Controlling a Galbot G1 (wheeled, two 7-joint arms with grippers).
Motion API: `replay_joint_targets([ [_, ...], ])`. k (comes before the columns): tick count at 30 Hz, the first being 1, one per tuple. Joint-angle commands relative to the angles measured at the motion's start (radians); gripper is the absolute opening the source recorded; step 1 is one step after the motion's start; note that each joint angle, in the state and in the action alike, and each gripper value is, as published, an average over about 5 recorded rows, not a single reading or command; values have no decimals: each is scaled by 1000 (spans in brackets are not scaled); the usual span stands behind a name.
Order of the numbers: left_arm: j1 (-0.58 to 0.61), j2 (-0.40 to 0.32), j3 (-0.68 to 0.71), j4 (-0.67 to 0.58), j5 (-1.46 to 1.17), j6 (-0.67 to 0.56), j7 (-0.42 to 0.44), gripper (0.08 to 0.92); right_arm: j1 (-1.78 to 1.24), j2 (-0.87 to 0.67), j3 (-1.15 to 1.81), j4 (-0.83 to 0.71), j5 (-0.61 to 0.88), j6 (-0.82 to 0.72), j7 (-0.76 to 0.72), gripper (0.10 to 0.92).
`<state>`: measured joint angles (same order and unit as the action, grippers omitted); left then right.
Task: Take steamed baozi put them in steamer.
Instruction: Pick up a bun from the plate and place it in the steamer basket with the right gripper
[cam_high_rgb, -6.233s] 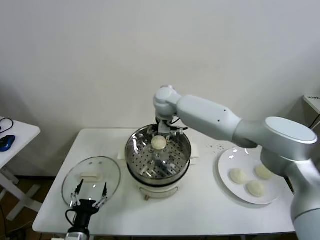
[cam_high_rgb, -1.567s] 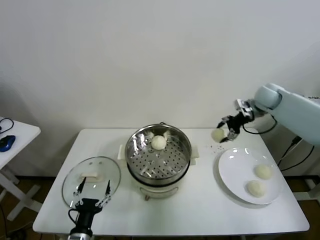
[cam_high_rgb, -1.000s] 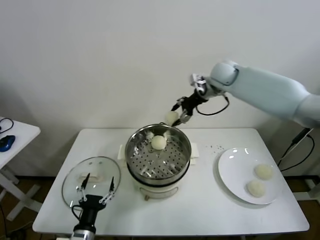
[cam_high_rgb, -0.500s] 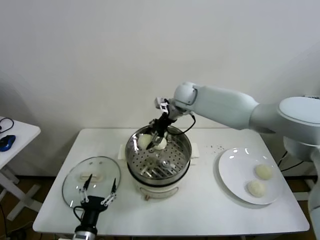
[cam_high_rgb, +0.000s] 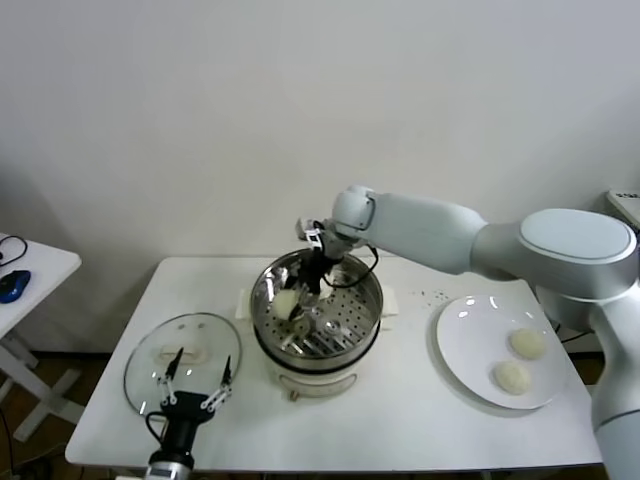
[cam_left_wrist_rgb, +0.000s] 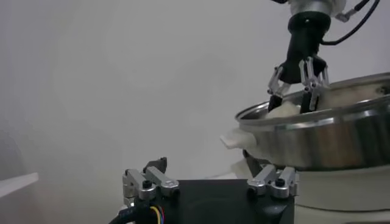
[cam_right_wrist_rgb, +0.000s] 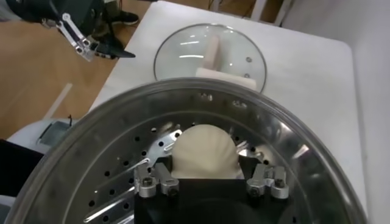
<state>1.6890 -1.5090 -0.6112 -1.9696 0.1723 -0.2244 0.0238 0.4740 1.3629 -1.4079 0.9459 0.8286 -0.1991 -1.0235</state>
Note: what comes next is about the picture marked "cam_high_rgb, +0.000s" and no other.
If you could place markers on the black white label sticker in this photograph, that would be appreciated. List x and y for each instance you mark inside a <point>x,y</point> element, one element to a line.
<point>628,195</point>

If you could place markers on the white side table with mouse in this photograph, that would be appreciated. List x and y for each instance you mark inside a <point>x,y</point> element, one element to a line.
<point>45,265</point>

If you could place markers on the white side table with label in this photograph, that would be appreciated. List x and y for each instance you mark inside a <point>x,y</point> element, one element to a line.
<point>627,207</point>

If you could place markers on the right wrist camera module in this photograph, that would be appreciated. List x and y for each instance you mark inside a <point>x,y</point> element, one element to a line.
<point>309,232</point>

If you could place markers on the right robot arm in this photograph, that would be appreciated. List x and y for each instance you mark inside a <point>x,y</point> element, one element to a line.
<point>425,225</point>

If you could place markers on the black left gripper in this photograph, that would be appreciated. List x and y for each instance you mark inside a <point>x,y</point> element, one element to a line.
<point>187,404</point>

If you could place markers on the glass pot lid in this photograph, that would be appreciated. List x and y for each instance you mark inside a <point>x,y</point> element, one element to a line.
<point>142,352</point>

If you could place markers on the blue computer mouse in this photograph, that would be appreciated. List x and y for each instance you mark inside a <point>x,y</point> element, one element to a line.
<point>12,287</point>

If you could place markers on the white oval plate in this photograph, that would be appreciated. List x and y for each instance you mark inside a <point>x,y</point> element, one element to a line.
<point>447,332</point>

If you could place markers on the perforated steel steamer basket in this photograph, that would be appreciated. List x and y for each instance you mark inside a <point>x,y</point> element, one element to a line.
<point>265,300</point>

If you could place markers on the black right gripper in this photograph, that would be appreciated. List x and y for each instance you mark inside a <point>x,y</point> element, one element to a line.
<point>317,270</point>

